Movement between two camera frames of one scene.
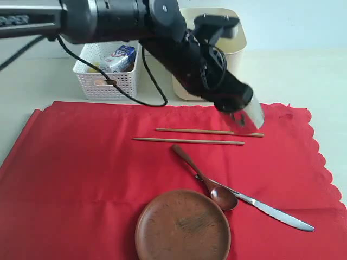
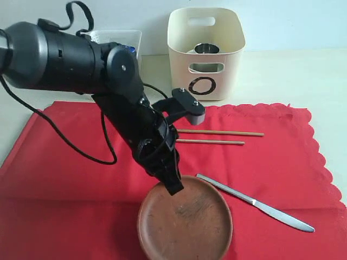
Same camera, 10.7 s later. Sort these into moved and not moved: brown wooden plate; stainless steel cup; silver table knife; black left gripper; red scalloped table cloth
Moved: black left gripper; brown wooden plate; stainless steel cup
Not moved: red scalloped table cloth; silver table knife
